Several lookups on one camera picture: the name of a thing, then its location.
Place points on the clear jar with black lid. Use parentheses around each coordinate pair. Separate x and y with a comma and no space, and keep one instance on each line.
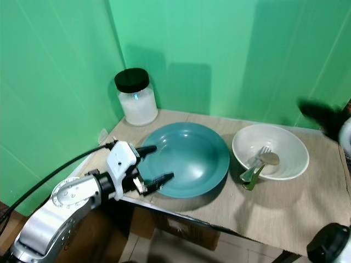
(137,107)

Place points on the brown cardboard box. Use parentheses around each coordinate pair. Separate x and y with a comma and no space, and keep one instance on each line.
(184,233)

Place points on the white ceramic bowl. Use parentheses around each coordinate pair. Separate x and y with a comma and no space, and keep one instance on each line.
(288,143)

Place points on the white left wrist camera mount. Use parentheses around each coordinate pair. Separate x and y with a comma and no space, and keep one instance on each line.
(122,160)

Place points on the teal ceramic plate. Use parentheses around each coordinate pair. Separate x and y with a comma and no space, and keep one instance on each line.
(194,159)

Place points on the white wall outlet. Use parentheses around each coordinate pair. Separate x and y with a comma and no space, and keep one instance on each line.
(103,136)

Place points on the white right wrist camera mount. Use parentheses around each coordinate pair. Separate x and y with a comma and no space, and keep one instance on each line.
(346,134)

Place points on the beige woven table cloth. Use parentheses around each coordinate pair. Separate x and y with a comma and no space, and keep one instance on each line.
(269,211)

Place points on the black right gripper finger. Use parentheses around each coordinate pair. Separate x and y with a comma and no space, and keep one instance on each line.
(331,129)
(313,113)

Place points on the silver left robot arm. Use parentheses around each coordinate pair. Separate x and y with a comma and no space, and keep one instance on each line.
(57,211)

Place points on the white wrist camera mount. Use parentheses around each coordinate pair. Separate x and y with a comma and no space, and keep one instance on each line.
(122,160)
(346,134)

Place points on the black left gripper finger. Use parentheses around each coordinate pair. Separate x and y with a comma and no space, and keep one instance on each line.
(147,149)
(163,179)

